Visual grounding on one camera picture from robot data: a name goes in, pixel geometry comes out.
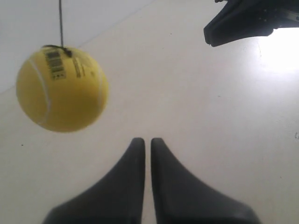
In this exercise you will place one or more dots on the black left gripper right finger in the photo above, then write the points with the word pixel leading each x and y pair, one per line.
pixel 181 198

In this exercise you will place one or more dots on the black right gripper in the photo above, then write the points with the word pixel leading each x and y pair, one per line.
pixel 240 19

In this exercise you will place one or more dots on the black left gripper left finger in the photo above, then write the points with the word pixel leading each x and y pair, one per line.
pixel 115 199

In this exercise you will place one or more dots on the yellow tennis ball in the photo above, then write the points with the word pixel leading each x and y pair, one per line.
pixel 61 89

